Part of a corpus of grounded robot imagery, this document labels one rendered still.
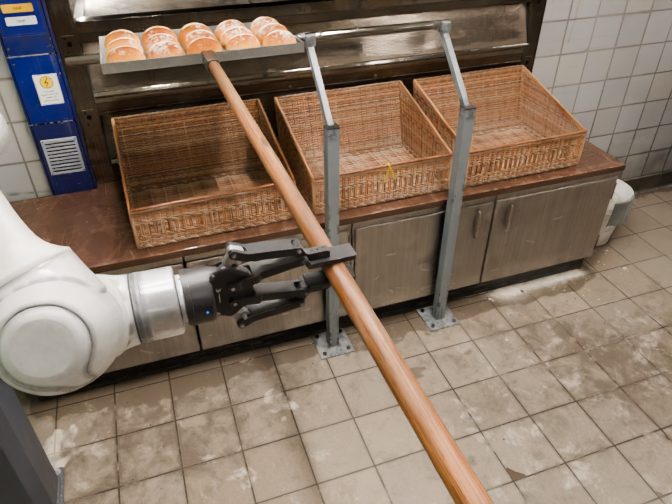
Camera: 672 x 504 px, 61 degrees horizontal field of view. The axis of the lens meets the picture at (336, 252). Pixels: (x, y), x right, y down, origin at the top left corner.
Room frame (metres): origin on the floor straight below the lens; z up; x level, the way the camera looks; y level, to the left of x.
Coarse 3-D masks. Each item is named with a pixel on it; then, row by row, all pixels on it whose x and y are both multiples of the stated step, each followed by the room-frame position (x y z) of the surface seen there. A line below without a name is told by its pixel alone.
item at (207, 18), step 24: (288, 0) 2.26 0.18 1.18; (312, 0) 2.26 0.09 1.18; (336, 0) 2.27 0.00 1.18; (360, 0) 2.30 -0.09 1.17; (384, 0) 2.33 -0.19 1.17; (408, 0) 2.36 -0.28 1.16; (432, 0) 2.40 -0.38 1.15; (456, 0) 2.43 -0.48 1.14; (96, 24) 1.98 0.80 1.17; (120, 24) 2.01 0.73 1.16; (144, 24) 2.03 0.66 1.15; (168, 24) 2.06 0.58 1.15
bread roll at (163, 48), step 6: (162, 42) 1.55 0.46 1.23; (168, 42) 1.55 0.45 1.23; (150, 48) 1.54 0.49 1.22; (156, 48) 1.53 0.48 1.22; (162, 48) 1.53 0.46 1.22; (168, 48) 1.54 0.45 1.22; (174, 48) 1.54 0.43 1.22; (180, 48) 1.56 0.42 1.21; (150, 54) 1.52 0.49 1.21; (156, 54) 1.52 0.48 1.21; (162, 54) 1.52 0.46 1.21; (168, 54) 1.53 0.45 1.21; (174, 54) 1.54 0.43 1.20; (180, 54) 1.55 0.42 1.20
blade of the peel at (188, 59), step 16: (176, 32) 1.84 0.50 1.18; (224, 48) 1.68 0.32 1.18; (256, 48) 1.60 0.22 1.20; (272, 48) 1.62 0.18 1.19; (288, 48) 1.63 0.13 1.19; (112, 64) 1.47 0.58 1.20; (128, 64) 1.48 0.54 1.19; (144, 64) 1.50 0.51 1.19; (160, 64) 1.51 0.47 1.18; (176, 64) 1.53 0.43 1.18; (192, 64) 1.54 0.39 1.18
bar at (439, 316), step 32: (320, 32) 1.86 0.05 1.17; (352, 32) 1.89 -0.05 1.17; (384, 32) 1.92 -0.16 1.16; (448, 32) 1.99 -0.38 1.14; (320, 96) 1.71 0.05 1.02; (448, 192) 1.81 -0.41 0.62; (448, 224) 1.78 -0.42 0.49; (448, 256) 1.78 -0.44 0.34; (448, 288) 1.79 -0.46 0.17; (448, 320) 1.78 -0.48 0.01; (320, 352) 1.59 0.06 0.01
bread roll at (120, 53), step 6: (114, 48) 1.51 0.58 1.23; (120, 48) 1.50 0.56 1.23; (126, 48) 1.51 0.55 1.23; (132, 48) 1.51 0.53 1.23; (108, 54) 1.50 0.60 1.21; (114, 54) 1.49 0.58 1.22; (120, 54) 1.49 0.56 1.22; (126, 54) 1.49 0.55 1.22; (132, 54) 1.50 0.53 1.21; (138, 54) 1.51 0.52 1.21; (108, 60) 1.49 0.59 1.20; (114, 60) 1.48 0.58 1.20; (120, 60) 1.48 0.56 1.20; (126, 60) 1.49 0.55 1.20
